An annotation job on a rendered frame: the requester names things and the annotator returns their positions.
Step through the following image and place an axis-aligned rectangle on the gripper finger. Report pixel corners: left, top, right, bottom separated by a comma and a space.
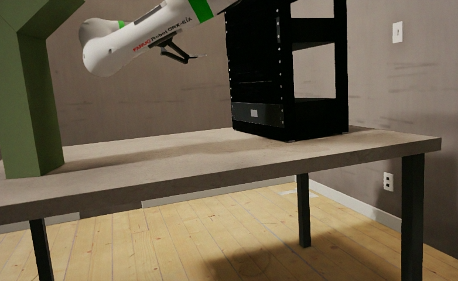
160, 39, 207, 64

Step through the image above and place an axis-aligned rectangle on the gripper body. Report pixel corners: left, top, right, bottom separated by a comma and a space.
156, 37, 173, 47

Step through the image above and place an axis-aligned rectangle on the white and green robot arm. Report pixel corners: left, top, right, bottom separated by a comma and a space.
78, 0, 242, 77

